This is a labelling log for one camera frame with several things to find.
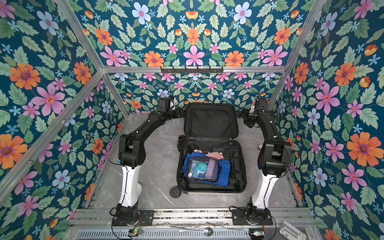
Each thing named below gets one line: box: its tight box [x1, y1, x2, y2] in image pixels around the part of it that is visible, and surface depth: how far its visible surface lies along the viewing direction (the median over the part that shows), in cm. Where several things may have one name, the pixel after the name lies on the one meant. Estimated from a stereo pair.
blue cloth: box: [182, 152, 231, 187], surface depth 86 cm
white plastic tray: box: [279, 220, 307, 240], surface depth 70 cm
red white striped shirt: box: [193, 149, 224, 160], surface depth 94 cm
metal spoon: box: [178, 227, 213, 237], surface depth 72 cm
